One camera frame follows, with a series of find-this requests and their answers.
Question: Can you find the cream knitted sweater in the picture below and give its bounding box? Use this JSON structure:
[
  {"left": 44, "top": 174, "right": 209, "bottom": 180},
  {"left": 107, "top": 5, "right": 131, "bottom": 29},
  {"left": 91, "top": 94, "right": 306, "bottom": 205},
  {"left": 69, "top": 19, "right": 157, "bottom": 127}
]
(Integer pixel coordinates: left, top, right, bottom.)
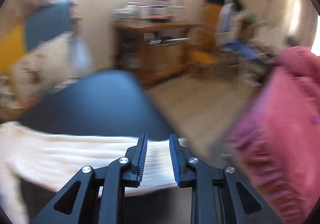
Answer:
[{"left": 0, "top": 121, "right": 188, "bottom": 224}]

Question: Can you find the deer print cushion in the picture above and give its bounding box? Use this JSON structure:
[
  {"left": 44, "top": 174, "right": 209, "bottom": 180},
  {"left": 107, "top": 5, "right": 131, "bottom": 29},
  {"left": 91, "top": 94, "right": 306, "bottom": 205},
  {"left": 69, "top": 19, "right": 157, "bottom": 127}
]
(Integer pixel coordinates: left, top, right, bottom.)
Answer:
[{"left": 10, "top": 34, "right": 78, "bottom": 105}]

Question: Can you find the pink bed quilt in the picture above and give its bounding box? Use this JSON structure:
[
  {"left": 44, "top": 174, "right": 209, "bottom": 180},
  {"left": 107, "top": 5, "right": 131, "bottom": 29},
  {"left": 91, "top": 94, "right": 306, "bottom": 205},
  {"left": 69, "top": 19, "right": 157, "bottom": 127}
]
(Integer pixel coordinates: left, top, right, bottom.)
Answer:
[{"left": 226, "top": 46, "right": 319, "bottom": 223}]

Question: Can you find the wooden side table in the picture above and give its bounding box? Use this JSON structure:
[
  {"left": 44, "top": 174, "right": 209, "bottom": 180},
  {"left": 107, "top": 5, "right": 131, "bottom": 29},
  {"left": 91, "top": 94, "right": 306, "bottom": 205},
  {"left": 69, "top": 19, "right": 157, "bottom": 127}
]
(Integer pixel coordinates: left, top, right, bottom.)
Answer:
[{"left": 114, "top": 20, "right": 195, "bottom": 86}]

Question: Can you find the blue toy ride-on car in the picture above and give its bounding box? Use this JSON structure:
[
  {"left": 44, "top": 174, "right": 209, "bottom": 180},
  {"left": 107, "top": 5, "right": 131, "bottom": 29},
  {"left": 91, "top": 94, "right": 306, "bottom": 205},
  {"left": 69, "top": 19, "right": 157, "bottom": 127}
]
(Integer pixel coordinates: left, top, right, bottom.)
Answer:
[{"left": 222, "top": 40, "right": 274, "bottom": 64}]

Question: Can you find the wooden folding chair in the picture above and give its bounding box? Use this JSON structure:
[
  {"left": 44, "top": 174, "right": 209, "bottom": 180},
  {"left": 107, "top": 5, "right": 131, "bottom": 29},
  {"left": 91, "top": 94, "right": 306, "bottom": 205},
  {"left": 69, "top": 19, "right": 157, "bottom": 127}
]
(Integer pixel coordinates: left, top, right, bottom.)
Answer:
[{"left": 194, "top": 3, "right": 222, "bottom": 53}]

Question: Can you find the blue yellow grey sofa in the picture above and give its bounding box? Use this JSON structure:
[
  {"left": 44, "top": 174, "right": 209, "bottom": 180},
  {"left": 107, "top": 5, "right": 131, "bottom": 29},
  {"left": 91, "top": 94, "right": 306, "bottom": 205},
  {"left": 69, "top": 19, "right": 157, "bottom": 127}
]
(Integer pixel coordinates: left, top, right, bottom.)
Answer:
[{"left": 1, "top": 0, "right": 93, "bottom": 122}]

